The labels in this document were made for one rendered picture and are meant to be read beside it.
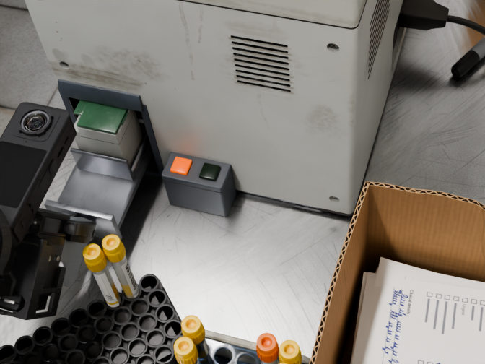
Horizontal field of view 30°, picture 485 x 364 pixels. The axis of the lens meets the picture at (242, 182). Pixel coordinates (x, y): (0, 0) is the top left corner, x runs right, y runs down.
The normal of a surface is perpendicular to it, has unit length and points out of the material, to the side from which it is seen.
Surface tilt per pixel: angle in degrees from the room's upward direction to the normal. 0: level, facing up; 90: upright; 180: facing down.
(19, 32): 0
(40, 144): 1
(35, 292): 90
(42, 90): 0
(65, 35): 90
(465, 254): 89
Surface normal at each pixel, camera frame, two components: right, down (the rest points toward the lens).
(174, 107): -0.30, 0.81
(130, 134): 0.95, 0.21
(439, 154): -0.09, -0.55
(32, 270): -0.22, -0.07
